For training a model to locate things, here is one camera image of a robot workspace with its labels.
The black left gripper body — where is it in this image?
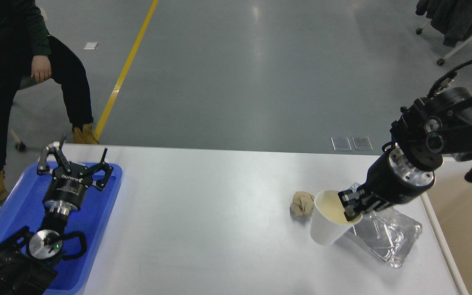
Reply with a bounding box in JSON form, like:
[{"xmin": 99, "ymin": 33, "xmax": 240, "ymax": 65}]
[{"xmin": 42, "ymin": 162, "xmax": 93, "ymax": 212}]

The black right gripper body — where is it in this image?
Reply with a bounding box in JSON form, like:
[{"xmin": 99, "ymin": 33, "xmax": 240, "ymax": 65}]
[{"xmin": 356, "ymin": 148, "xmax": 435, "ymax": 213}]

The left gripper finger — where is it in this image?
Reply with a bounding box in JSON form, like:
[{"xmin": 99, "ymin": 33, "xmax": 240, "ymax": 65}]
[
  {"xmin": 37, "ymin": 134, "xmax": 70, "ymax": 175},
  {"xmin": 84, "ymin": 148, "xmax": 114, "ymax": 191}
]

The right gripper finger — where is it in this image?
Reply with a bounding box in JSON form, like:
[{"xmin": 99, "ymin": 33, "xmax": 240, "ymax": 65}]
[
  {"xmin": 343, "ymin": 203, "xmax": 374, "ymax": 222},
  {"xmin": 338, "ymin": 189, "xmax": 363, "ymax": 209}
]

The white paper cup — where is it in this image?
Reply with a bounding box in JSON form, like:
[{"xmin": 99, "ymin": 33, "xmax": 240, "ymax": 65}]
[{"xmin": 310, "ymin": 190, "xmax": 363, "ymax": 246}]

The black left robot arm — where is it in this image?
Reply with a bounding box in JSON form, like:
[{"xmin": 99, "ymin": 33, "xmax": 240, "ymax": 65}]
[{"xmin": 0, "ymin": 138, "xmax": 113, "ymax": 295}]

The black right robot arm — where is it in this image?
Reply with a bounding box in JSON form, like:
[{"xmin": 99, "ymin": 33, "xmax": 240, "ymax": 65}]
[{"xmin": 338, "ymin": 60, "xmax": 472, "ymax": 221}]

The office chair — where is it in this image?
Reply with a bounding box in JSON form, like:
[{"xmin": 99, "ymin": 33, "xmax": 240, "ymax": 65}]
[{"xmin": 8, "ymin": 75, "xmax": 38, "ymax": 152}]

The blue plastic tray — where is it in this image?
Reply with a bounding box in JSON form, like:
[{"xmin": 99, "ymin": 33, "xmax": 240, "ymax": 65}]
[{"xmin": 0, "ymin": 164, "xmax": 123, "ymax": 295}]

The crumpled brown paper ball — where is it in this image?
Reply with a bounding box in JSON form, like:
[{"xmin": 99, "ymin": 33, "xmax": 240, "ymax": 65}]
[{"xmin": 290, "ymin": 191, "xmax": 315, "ymax": 217}]

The aluminium foil tray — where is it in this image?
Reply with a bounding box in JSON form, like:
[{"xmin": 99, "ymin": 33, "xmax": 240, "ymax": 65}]
[{"xmin": 343, "ymin": 182, "xmax": 422, "ymax": 268}]

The right floor plate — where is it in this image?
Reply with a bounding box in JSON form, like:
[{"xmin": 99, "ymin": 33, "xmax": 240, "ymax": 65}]
[{"xmin": 352, "ymin": 136, "xmax": 373, "ymax": 151}]

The floor plate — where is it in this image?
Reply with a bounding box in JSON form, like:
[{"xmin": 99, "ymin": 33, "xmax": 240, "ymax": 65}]
[
  {"xmin": 331, "ymin": 137, "xmax": 352, "ymax": 152},
  {"xmin": 352, "ymin": 136, "xmax": 373, "ymax": 151}
]

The left floor plate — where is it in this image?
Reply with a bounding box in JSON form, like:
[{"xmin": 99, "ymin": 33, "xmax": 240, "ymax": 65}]
[{"xmin": 331, "ymin": 137, "xmax": 352, "ymax": 152}]

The beige plastic bin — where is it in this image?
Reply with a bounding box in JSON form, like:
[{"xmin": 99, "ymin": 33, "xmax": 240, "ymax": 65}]
[{"xmin": 422, "ymin": 158, "xmax": 472, "ymax": 295}]

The white paper on floor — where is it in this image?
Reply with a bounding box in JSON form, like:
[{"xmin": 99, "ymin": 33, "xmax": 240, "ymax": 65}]
[{"xmin": 84, "ymin": 42, "xmax": 99, "ymax": 50}]

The person in black clothes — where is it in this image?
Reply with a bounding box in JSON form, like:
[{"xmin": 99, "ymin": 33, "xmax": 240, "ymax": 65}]
[{"xmin": 0, "ymin": 0, "xmax": 98, "ymax": 204}]

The clothes rack with coats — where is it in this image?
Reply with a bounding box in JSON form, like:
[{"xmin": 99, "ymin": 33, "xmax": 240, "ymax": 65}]
[{"xmin": 415, "ymin": 0, "xmax": 472, "ymax": 66}]

